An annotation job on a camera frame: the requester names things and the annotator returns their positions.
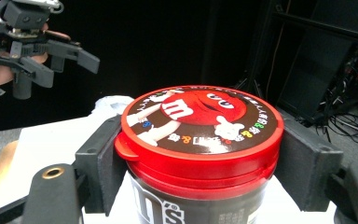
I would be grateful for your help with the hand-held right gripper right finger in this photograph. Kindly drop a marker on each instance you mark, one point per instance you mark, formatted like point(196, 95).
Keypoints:
point(307, 168)

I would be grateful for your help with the black metal rack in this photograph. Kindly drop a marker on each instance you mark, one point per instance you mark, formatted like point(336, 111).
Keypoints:
point(317, 62)

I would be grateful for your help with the wooden board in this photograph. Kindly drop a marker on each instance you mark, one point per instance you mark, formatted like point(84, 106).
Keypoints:
point(0, 174)

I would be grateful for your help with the white smiley plastic bag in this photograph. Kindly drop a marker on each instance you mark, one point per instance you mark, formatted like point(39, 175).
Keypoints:
point(112, 105)

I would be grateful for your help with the black tripod stand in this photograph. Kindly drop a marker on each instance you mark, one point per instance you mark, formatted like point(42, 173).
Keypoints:
point(251, 88)

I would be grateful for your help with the candy jar with red lid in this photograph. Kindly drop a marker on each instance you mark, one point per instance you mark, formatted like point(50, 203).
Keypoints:
point(199, 168)

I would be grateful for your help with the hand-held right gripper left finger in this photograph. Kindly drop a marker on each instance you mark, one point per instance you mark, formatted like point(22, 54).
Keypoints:
point(98, 168)

